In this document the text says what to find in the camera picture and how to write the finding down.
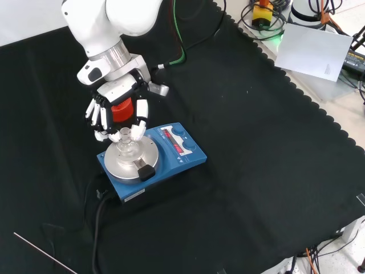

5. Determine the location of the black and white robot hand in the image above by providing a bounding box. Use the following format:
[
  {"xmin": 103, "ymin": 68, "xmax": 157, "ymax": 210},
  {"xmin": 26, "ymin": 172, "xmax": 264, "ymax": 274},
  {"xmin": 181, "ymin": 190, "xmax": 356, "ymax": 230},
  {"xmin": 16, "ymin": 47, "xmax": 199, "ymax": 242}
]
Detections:
[{"xmin": 84, "ymin": 72, "xmax": 150, "ymax": 143}]

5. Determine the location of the black bench cloth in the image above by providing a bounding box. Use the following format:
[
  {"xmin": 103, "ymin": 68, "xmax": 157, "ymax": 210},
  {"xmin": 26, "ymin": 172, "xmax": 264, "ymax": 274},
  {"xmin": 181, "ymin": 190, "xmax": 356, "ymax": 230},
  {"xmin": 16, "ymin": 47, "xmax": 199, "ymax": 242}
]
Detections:
[{"xmin": 0, "ymin": 0, "xmax": 365, "ymax": 274}]

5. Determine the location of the black heater power cable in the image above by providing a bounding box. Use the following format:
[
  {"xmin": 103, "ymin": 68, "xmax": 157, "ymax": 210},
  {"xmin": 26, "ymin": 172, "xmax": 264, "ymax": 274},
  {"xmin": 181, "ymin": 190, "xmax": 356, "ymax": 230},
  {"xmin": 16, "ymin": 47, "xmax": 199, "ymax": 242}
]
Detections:
[{"xmin": 90, "ymin": 190, "xmax": 116, "ymax": 274}]

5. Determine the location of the yellow stop button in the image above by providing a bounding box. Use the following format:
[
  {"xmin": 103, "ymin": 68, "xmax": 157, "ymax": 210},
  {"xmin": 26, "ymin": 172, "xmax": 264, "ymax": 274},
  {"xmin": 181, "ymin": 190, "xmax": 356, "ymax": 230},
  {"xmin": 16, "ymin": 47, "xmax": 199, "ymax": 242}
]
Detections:
[{"xmin": 252, "ymin": 0, "xmax": 274, "ymax": 30}]

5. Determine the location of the thin glass rod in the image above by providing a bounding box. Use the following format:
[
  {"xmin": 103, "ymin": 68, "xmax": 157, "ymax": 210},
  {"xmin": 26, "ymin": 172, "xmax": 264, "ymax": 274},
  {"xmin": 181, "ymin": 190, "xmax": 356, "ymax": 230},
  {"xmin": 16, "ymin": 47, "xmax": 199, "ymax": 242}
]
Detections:
[{"xmin": 13, "ymin": 232, "xmax": 78, "ymax": 274}]

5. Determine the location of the green cable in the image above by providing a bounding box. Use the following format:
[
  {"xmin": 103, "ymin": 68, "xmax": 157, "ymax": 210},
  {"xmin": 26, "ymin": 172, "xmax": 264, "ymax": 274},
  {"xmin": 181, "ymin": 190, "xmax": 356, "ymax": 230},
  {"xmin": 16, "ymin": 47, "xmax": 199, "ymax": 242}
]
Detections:
[{"xmin": 169, "ymin": 0, "xmax": 188, "ymax": 66}]

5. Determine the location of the red round flask ring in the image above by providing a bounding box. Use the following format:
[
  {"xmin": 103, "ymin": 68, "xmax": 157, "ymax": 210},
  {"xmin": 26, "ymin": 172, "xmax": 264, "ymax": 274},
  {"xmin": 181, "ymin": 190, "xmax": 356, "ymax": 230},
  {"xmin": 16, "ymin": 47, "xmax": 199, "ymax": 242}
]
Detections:
[{"xmin": 111, "ymin": 96, "xmax": 135, "ymax": 123}]

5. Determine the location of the pale board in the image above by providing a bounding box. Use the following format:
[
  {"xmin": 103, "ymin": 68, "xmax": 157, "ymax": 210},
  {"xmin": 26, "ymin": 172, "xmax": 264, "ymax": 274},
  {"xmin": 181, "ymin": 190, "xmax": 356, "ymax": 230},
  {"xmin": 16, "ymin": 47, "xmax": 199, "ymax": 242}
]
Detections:
[{"xmin": 274, "ymin": 23, "xmax": 354, "ymax": 83}]

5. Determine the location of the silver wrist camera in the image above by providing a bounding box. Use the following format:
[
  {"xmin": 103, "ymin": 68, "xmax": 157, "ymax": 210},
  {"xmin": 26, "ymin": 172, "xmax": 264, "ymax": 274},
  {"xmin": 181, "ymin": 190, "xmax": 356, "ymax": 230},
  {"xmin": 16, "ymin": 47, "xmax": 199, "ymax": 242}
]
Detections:
[{"xmin": 147, "ymin": 82, "xmax": 170, "ymax": 97}]

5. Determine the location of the black power adapter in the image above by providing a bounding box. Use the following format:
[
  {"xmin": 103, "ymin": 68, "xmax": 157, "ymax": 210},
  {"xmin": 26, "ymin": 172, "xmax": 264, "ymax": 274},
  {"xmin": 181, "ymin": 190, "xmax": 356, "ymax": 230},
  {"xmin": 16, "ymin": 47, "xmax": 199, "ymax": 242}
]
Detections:
[{"xmin": 341, "ymin": 47, "xmax": 365, "ymax": 72}]

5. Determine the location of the clear glass round-bottom flask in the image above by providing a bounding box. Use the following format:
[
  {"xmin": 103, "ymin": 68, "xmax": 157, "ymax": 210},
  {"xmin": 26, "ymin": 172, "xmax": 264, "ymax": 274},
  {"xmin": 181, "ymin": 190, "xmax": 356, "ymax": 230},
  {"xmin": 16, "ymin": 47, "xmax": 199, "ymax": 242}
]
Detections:
[{"xmin": 116, "ymin": 127, "xmax": 141, "ymax": 159}]

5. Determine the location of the heater with blue base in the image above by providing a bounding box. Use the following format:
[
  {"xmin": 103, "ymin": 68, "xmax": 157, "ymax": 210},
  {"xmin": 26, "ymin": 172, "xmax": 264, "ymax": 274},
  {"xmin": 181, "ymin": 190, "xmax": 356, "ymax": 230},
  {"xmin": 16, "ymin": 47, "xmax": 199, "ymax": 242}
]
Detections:
[{"xmin": 96, "ymin": 122, "xmax": 208, "ymax": 205}]

